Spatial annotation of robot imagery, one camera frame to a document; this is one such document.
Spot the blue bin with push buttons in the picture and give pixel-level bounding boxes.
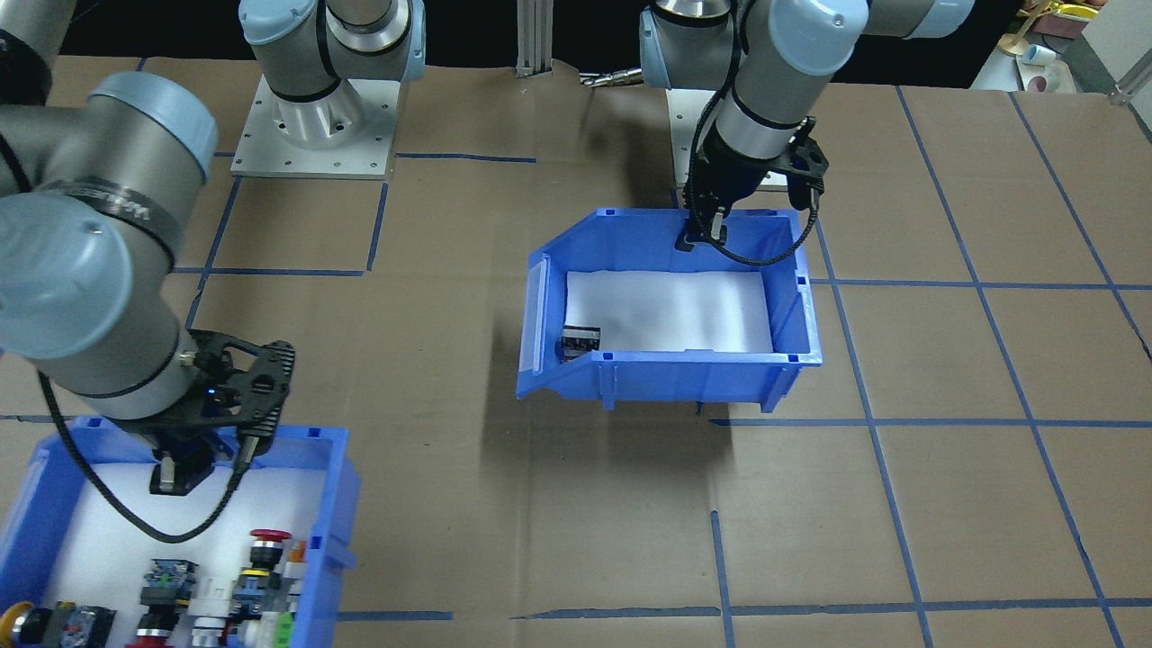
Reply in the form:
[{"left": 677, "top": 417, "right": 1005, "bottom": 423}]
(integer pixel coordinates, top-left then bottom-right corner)
[{"left": 0, "top": 423, "right": 361, "bottom": 648}]

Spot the blue bin with batteries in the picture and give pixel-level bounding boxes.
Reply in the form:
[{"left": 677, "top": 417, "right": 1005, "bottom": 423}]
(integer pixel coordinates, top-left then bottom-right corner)
[{"left": 516, "top": 207, "right": 824, "bottom": 413}]

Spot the white foam liner sheet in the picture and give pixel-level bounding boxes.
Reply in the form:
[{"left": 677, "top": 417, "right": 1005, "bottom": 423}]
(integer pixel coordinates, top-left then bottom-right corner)
[
  {"left": 565, "top": 268, "right": 777, "bottom": 354},
  {"left": 36, "top": 463, "right": 325, "bottom": 648}
]

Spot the red emergency stop button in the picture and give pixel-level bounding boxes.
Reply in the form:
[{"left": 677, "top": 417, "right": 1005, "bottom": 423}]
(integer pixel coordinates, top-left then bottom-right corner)
[{"left": 247, "top": 529, "right": 293, "bottom": 572}]

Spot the blue yellow push button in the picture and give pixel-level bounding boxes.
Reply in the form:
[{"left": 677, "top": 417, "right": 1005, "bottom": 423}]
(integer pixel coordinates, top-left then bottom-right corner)
[{"left": 232, "top": 567, "right": 284, "bottom": 617}]

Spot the red push button black base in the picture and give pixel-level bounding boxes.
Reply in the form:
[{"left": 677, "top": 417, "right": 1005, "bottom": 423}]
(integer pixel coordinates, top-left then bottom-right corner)
[{"left": 126, "top": 607, "right": 181, "bottom": 648}]

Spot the wooden stand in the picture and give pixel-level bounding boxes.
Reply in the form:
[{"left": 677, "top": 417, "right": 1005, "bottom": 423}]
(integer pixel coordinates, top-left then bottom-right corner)
[{"left": 997, "top": 13, "right": 1036, "bottom": 57}]

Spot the white side table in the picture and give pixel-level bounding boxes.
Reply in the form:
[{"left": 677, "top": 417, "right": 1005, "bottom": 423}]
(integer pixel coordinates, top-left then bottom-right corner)
[{"left": 972, "top": 18, "right": 1152, "bottom": 102}]

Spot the yellow toy object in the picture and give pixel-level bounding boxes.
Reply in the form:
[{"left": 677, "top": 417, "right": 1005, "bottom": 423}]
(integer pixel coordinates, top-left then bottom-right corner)
[{"left": 1026, "top": 0, "right": 1103, "bottom": 23}]

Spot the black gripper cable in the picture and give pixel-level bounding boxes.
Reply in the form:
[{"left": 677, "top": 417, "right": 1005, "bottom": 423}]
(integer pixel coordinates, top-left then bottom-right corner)
[
  {"left": 36, "top": 369, "right": 257, "bottom": 544},
  {"left": 715, "top": 184, "right": 824, "bottom": 268}
]

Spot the white square base plate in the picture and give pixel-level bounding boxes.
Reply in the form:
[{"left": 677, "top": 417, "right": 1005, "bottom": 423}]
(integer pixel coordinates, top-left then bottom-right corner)
[
  {"left": 666, "top": 88, "right": 795, "bottom": 194},
  {"left": 231, "top": 74, "right": 401, "bottom": 181}
]

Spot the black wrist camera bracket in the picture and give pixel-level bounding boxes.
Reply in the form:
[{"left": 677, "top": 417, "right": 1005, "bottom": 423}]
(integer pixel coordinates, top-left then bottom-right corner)
[
  {"left": 778, "top": 115, "right": 831, "bottom": 194},
  {"left": 184, "top": 331, "right": 296, "bottom": 442}
]

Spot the black switch box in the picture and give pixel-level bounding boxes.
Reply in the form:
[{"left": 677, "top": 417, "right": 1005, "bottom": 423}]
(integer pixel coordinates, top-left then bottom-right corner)
[{"left": 49, "top": 603, "right": 118, "bottom": 648}]

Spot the short aluminium profile post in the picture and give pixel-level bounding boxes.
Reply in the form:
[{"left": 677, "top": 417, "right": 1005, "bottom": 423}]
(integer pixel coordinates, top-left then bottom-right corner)
[{"left": 516, "top": 0, "right": 556, "bottom": 80}]

